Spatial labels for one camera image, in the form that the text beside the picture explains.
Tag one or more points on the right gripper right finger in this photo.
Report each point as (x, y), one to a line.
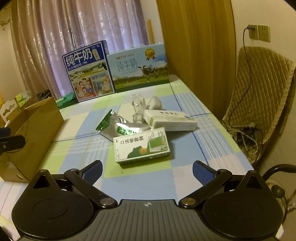
(212, 181)

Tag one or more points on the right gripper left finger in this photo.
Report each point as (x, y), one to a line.
(84, 179)

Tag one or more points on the silver green foil bag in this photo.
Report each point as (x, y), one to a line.
(113, 125)

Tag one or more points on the white power adapter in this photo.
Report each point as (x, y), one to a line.
(154, 104)

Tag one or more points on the clear plastic packaged rack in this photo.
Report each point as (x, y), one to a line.
(138, 104)

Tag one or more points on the green white medicine box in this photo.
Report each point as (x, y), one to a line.
(141, 146)

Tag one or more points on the white long medicine box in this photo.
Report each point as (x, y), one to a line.
(171, 121)

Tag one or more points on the brown cardboard box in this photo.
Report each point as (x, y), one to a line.
(38, 124)

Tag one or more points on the green flat box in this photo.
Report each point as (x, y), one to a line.
(67, 100)

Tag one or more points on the green tissue packs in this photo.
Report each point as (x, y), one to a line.
(23, 97)

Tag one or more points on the dark blue milk carton box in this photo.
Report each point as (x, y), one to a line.
(88, 71)

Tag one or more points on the quilted tan chair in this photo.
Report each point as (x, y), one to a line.
(262, 84)

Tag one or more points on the light blue milk box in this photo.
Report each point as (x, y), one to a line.
(139, 67)

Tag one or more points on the yellow brown curtain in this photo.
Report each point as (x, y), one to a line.
(200, 43)

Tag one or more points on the purple sheer curtain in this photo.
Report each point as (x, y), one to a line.
(43, 31)

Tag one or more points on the wall power socket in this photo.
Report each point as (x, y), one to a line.
(253, 32)

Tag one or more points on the wall switch plate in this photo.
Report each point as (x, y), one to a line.
(264, 33)

